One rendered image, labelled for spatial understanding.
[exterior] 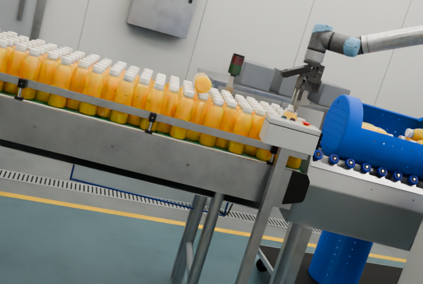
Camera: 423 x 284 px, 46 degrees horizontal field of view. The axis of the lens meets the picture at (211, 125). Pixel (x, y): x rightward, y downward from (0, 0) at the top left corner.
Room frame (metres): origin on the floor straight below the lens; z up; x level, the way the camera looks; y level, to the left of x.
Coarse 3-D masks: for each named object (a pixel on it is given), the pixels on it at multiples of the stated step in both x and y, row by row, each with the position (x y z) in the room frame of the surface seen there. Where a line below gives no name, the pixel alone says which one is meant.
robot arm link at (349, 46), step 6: (330, 36) 1.99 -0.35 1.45; (336, 36) 1.99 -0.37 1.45; (342, 36) 1.99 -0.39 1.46; (348, 36) 1.99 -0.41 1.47; (330, 42) 1.99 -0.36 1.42; (336, 42) 1.98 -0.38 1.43; (342, 42) 1.97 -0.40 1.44; (348, 42) 1.96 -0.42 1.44; (354, 42) 1.96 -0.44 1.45; (360, 42) 1.99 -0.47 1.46; (330, 48) 2.00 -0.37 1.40; (336, 48) 1.98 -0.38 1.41; (342, 48) 1.97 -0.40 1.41; (348, 48) 1.96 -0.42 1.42; (354, 48) 1.95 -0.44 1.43; (342, 54) 2.00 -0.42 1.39; (348, 54) 1.97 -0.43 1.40; (354, 54) 1.97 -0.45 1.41
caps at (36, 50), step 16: (32, 48) 1.85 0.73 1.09; (48, 48) 2.01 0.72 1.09; (64, 48) 2.12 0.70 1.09; (80, 64) 1.91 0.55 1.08; (96, 64) 1.96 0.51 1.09; (144, 80) 1.94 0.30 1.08; (160, 80) 2.01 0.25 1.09; (176, 80) 2.17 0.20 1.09; (192, 96) 1.94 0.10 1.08; (224, 96) 2.20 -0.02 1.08; (240, 96) 2.24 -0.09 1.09
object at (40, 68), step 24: (0, 48) 1.83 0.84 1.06; (24, 72) 1.84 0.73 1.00; (48, 72) 1.88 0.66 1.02; (72, 72) 1.94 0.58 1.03; (96, 72) 1.88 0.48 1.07; (24, 96) 1.84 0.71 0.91; (48, 96) 1.87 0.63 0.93; (96, 96) 1.88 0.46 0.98; (120, 96) 1.88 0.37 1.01; (144, 96) 1.93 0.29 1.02; (168, 96) 1.95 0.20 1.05; (120, 120) 1.89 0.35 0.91; (144, 120) 1.90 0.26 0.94; (192, 120) 1.96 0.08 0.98; (216, 120) 1.93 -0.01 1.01; (240, 120) 1.95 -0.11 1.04; (216, 144) 1.98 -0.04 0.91; (240, 144) 1.95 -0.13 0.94
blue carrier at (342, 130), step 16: (352, 96) 2.21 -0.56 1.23; (336, 112) 2.22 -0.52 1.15; (352, 112) 2.09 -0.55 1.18; (368, 112) 2.33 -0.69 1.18; (384, 112) 2.31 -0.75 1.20; (336, 128) 2.16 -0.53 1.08; (352, 128) 2.06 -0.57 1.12; (384, 128) 2.37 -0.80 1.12; (400, 128) 2.37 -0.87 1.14; (336, 144) 2.10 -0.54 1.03; (352, 144) 2.07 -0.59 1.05; (368, 144) 2.08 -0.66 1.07; (384, 144) 2.08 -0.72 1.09; (400, 144) 2.09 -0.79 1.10; (416, 144) 2.10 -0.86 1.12; (368, 160) 2.12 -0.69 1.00; (384, 160) 2.11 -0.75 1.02; (400, 160) 2.11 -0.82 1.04; (416, 160) 2.11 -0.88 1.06
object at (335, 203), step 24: (312, 168) 2.07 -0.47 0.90; (360, 168) 2.24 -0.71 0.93; (312, 192) 2.06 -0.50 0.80; (336, 192) 2.07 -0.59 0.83; (360, 192) 2.09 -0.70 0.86; (384, 192) 2.11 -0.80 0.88; (408, 192) 2.13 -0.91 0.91; (288, 216) 2.10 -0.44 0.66; (312, 216) 2.11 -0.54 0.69; (336, 216) 2.12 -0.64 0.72; (360, 216) 2.12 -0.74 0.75; (384, 216) 2.12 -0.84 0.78; (408, 216) 2.12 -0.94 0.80; (384, 240) 2.17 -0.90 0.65; (408, 240) 2.17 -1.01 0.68
